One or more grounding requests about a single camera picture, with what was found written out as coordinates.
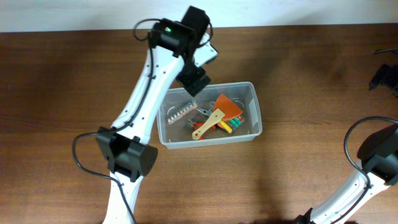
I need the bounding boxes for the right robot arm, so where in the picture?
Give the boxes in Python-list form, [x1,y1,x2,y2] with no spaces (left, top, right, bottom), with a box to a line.
[293,116,397,224]

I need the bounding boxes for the socket bit rail orange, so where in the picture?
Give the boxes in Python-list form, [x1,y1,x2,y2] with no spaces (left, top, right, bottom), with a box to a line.
[167,100,197,124]

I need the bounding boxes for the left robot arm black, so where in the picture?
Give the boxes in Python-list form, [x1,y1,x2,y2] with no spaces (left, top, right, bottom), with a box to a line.
[96,6,218,223]

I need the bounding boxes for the orange black long-nose pliers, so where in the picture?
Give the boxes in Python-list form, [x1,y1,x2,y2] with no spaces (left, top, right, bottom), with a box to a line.
[196,107,212,117]

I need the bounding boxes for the small red-handled pliers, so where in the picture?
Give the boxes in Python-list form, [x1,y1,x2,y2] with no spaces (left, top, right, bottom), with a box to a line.
[187,119,216,140]

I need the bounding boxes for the screwdriver set clear case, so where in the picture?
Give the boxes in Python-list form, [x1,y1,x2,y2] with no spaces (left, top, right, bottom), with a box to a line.
[209,101,244,134]

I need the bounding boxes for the orange scraper wooden handle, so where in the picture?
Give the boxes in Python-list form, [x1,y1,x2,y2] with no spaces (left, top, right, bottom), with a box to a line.
[193,94,243,139]

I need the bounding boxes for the clear plastic container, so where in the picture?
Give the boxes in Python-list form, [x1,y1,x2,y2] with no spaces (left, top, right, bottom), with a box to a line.
[157,82,262,149]

